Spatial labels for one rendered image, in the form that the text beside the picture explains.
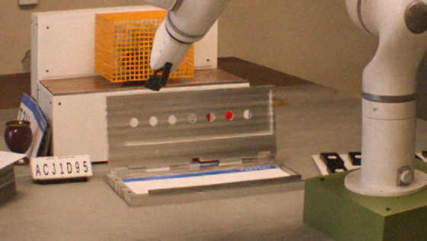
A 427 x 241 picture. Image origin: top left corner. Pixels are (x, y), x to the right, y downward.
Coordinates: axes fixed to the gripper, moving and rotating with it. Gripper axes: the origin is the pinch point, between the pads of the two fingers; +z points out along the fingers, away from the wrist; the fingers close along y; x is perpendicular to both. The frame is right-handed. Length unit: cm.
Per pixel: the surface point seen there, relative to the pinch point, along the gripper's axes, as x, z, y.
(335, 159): 61, 36, -14
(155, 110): 11.0, 35.5, -12.7
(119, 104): 1.5, 34.4, -10.4
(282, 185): 41.5, 26.7, 2.9
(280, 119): 64, 80, -51
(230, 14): 74, 165, -156
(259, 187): 35.8, 27.1, 4.7
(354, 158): 66, 34, -15
